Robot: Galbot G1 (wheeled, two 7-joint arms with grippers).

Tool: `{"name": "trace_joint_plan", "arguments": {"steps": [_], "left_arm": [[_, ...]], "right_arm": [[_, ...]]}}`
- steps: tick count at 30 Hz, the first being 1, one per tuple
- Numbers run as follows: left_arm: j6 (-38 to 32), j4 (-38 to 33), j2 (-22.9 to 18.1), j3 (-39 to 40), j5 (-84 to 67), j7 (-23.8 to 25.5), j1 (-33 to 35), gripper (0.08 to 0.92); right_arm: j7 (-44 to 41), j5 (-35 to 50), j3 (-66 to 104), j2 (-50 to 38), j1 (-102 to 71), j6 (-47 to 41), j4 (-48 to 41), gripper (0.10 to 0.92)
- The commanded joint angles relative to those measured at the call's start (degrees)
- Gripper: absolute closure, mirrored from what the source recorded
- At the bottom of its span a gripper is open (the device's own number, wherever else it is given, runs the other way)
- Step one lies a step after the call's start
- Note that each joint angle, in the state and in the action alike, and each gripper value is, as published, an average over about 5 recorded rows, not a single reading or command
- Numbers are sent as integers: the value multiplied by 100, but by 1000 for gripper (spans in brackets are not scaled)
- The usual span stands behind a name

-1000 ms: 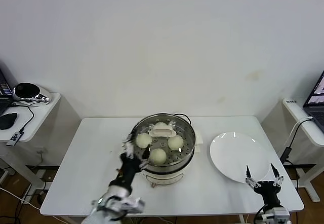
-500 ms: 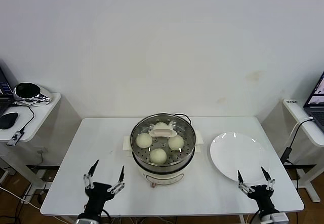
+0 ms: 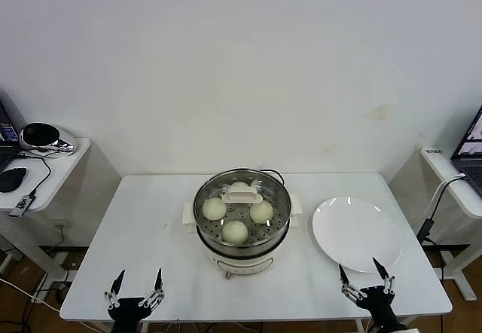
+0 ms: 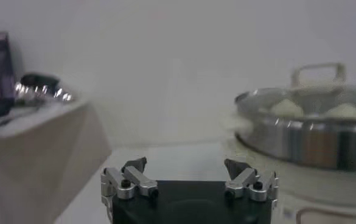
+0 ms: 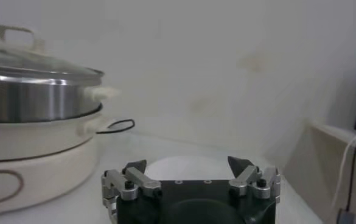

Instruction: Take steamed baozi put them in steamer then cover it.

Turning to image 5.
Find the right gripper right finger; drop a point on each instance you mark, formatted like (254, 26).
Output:
(246, 179)

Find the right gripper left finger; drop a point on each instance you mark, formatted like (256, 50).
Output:
(139, 181)

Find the round glass pot lid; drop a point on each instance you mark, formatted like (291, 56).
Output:
(28, 61)

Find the stainless steel steamer basket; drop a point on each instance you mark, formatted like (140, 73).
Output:
(28, 100)

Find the white round plate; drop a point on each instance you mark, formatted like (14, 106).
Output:
(183, 167)

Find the cream electric cooker base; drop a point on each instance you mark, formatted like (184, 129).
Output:
(43, 164)

